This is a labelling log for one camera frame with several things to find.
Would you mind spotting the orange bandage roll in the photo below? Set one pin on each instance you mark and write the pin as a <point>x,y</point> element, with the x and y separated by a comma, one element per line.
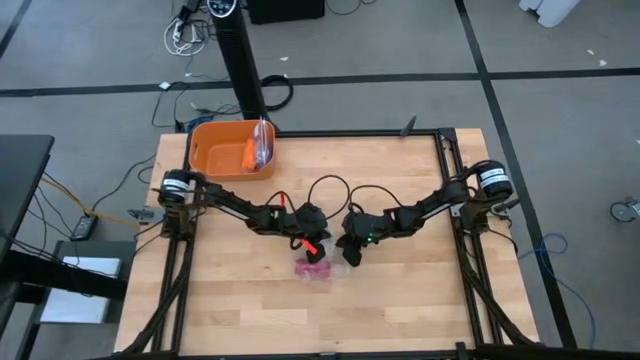
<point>248,157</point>

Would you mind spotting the black desk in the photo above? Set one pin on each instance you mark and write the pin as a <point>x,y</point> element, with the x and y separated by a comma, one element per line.
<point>20,170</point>

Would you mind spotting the black power adapter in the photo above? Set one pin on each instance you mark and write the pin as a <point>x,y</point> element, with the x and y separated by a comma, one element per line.
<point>84,227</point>

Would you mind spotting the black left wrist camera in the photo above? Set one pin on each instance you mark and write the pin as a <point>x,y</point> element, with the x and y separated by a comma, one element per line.
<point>312,212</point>

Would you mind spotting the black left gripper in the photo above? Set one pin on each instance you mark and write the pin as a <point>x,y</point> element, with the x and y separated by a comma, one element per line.
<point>312,232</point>

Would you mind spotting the white plug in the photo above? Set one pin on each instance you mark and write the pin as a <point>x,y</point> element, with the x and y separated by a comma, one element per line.
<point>165,85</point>

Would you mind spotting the white pedal trash can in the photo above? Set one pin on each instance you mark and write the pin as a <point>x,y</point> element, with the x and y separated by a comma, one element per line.
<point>550,10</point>

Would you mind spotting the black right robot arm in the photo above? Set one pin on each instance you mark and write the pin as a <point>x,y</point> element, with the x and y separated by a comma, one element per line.
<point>430,202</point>

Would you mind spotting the pink elastic bandage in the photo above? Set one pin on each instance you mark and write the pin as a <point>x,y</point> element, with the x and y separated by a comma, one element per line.
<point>312,269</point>

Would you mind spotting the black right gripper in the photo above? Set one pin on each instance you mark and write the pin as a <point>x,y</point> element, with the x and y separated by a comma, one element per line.
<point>357,236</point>

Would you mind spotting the orange plastic bin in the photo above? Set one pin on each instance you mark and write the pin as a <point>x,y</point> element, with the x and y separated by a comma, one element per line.
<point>220,160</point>

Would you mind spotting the black box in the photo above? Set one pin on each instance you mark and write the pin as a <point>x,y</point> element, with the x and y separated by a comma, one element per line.
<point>285,10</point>

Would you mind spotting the white sheet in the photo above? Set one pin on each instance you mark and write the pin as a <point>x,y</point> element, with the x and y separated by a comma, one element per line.
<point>92,267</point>

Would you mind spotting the grey caster wheel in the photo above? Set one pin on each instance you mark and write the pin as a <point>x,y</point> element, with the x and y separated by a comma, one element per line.
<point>622,211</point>

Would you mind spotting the black aluminium table frame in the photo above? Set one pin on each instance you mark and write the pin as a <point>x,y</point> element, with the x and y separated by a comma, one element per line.
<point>350,133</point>

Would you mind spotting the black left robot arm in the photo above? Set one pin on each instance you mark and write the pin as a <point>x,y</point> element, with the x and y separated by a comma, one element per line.
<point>235,202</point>

